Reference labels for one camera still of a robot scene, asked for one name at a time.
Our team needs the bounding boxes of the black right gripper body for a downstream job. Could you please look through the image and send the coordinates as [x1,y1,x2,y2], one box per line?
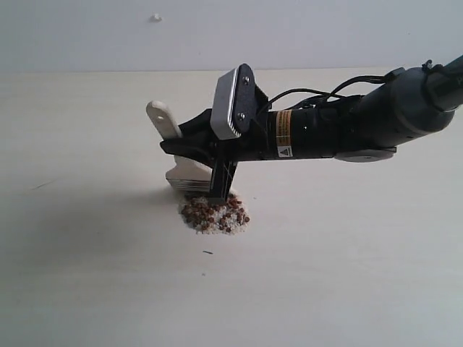
[208,106,277,202]

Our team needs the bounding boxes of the pile of beans and rice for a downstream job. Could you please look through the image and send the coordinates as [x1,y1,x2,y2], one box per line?
[178,192,251,235]

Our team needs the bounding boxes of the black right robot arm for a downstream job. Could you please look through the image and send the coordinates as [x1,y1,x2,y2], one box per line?
[160,59,462,202]

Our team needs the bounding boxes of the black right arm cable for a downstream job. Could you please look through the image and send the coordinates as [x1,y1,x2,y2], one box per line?
[252,59,446,120]

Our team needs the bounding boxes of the wooden paint brush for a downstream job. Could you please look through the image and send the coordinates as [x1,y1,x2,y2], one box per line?
[145,101,218,193]

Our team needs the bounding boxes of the white wall anchor plug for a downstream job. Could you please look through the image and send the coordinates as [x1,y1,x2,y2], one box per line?
[148,13,163,23]

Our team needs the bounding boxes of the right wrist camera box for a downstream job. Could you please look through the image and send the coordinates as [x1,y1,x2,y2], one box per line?
[210,64,269,141]

